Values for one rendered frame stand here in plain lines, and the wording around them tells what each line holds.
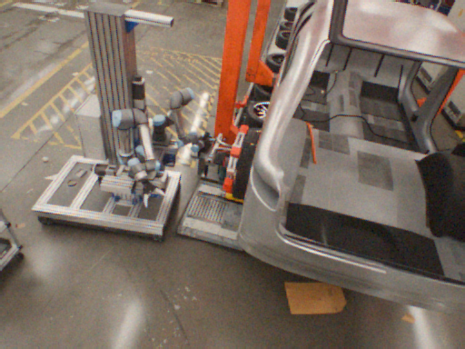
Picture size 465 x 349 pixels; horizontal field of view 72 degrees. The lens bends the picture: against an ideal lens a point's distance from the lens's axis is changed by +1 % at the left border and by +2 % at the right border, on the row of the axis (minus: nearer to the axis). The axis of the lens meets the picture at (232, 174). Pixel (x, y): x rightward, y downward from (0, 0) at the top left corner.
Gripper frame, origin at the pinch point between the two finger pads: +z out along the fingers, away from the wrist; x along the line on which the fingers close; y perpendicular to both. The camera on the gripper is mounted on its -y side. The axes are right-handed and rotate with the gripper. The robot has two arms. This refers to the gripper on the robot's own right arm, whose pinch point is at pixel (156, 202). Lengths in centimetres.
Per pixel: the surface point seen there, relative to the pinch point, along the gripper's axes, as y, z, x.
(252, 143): 15, -6, -96
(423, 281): -75, 121, -102
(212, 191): 134, 13, -80
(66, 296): 89, 29, 92
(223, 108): 61, -54, -111
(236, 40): 5, -90, -127
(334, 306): 43, 162, -99
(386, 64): 95, -20, -380
